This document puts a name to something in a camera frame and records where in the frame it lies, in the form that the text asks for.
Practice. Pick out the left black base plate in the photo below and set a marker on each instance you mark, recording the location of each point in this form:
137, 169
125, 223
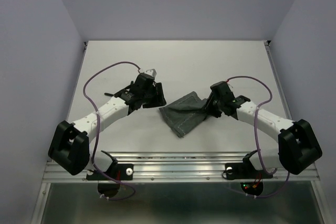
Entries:
123, 172

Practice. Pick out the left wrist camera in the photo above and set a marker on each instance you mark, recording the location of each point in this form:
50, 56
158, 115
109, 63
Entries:
146, 79

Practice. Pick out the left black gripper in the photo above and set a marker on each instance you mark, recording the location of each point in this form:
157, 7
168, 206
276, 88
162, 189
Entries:
159, 99

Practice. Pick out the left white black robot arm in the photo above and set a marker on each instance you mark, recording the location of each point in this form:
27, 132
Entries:
70, 145

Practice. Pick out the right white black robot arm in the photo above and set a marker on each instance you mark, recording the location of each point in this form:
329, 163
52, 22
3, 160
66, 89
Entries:
298, 146

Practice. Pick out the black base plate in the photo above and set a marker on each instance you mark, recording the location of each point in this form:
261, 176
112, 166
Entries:
235, 171
123, 172

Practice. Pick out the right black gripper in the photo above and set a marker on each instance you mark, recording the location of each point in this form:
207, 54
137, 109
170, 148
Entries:
208, 107

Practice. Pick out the aluminium frame rail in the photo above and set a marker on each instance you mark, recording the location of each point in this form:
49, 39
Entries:
171, 167

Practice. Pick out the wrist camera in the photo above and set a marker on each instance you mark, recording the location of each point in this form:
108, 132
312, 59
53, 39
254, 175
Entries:
146, 79
222, 92

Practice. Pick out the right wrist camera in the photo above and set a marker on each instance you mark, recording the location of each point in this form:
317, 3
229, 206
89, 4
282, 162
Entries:
222, 92

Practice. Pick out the grey cloth napkin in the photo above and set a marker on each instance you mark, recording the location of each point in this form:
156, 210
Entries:
184, 114

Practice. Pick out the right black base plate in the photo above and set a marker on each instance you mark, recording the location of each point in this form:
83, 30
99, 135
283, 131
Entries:
235, 171

